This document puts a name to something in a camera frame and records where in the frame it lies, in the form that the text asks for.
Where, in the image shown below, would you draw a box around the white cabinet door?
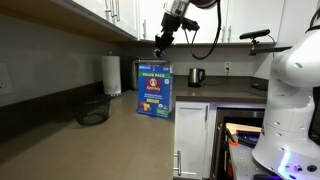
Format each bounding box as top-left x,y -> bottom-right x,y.
276,0 -> 320,48
173,0 -> 228,44
173,101 -> 212,180
227,0 -> 285,44
71,0 -> 114,26
111,0 -> 140,38
138,0 -> 168,42

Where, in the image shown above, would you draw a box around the black tools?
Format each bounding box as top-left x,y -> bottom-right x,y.
236,130 -> 261,148

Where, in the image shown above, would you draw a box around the dark under-counter appliance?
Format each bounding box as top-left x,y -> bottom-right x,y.
213,108 -> 268,180

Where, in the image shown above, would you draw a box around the metal robot mounting table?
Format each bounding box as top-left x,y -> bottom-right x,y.
228,141 -> 281,180

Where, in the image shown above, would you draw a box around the small blue sachet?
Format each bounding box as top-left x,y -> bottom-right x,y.
152,48 -> 166,58

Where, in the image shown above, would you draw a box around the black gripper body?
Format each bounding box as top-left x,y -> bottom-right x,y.
160,12 -> 184,38

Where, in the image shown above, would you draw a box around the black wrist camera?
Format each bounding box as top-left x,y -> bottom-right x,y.
181,18 -> 201,33

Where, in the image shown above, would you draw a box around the black wire basket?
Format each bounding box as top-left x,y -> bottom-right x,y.
71,94 -> 112,127

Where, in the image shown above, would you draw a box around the wooden board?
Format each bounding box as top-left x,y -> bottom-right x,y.
225,122 -> 263,135

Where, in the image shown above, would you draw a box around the blue snack box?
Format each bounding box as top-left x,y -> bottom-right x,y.
136,63 -> 174,119

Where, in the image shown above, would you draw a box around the white paper towel roll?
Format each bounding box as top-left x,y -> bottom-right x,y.
101,55 -> 122,96
103,50 -> 123,98

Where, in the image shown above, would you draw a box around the white upper cabinet door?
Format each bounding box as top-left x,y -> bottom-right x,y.
138,0 -> 168,42
276,0 -> 320,48
111,0 -> 140,38
227,0 -> 285,44
71,0 -> 114,26
173,0 -> 228,44

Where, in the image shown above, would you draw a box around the black camera on stand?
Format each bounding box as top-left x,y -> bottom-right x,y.
238,28 -> 272,51

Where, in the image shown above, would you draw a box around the orange and black tool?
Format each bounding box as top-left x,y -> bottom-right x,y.
225,128 -> 240,147

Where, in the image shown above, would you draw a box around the black base cable bundle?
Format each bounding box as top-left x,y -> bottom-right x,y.
308,6 -> 320,146

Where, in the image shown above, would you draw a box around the stainless electric kettle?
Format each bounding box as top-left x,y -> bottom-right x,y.
187,67 -> 206,89

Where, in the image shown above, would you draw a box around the white lower cabinet door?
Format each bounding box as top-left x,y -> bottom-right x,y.
173,101 -> 212,180

